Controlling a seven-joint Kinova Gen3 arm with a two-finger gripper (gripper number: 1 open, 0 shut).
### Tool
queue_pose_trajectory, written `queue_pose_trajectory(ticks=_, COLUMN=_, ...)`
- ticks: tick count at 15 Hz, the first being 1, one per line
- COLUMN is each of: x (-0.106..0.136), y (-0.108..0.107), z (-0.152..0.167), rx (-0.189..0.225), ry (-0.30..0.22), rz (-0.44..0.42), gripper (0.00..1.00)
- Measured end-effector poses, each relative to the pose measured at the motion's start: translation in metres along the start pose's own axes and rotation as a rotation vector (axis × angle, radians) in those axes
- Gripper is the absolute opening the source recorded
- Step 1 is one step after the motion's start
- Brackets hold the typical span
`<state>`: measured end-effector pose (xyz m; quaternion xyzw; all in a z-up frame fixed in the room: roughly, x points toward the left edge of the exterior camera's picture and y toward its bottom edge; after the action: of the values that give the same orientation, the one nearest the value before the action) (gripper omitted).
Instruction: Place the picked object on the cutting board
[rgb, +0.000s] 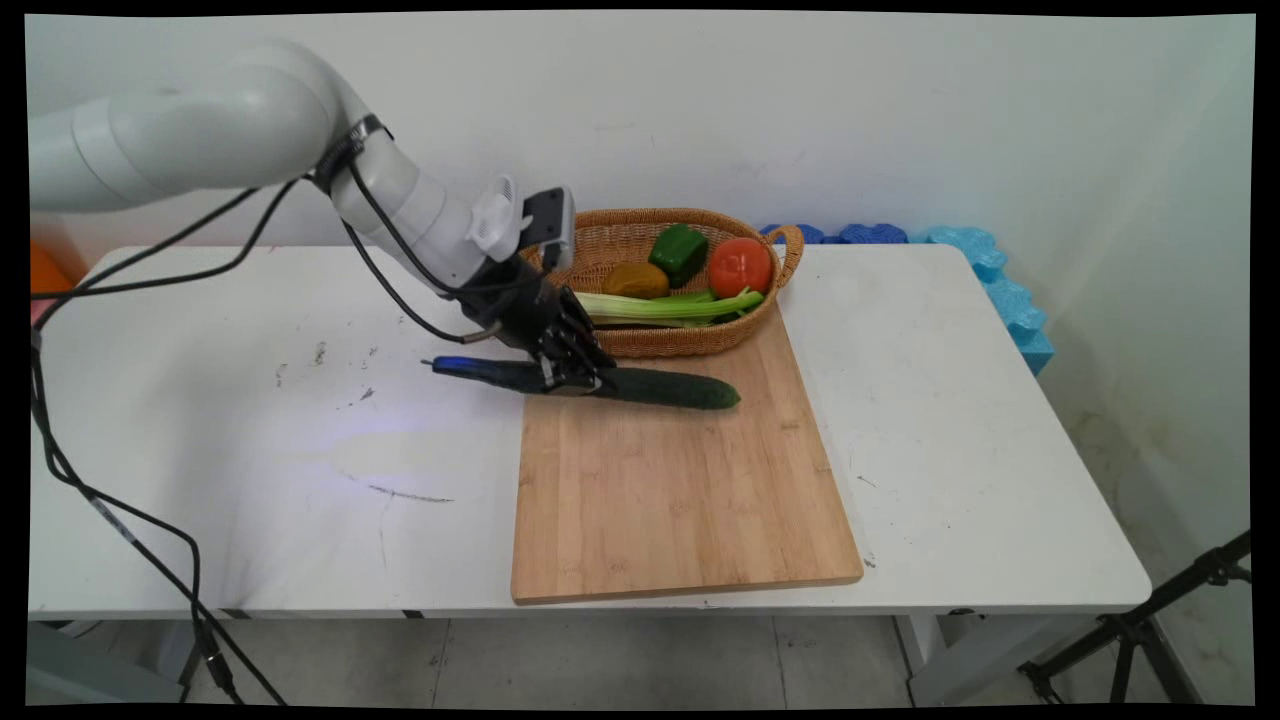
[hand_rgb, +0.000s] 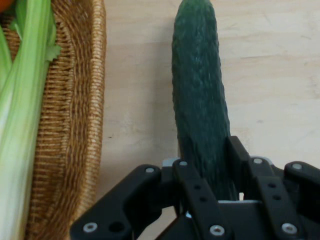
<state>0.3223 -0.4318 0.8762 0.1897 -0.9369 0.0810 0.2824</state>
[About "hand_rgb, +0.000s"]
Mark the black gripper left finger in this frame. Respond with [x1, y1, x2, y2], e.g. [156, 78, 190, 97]
[69, 157, 235, 240]

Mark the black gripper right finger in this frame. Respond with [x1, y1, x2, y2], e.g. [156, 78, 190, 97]
[227, 135, 320, 240]

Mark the dark green cucumber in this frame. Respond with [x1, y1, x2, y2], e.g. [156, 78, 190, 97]
[171, 0, 238, 202]

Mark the woven wicker basket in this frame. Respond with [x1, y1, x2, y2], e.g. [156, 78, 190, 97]
[0, 0, 107, 240]

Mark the wooden cutting board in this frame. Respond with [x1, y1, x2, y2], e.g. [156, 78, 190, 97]
[94, 0, 320, 240]

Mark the green celery stalk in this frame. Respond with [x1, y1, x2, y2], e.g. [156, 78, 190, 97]
[0, 0, 62, 240]

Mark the red tomato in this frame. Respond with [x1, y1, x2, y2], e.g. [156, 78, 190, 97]
[0, 0, 13, 13]

